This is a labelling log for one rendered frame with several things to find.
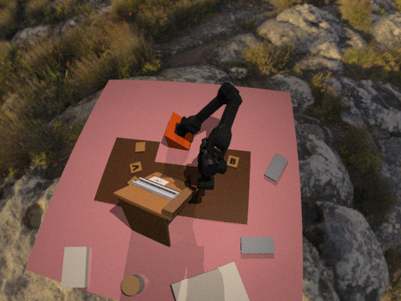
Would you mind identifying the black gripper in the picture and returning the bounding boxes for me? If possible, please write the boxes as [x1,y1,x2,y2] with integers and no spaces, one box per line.
[197,154,214,189]

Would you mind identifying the grey rectangular tile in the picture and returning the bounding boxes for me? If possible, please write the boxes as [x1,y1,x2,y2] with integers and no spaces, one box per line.
[241,237,275,254]
[264,153,288,182]

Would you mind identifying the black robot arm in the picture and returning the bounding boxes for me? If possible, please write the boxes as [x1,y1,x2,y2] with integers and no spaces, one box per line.
[174,82,242,176]

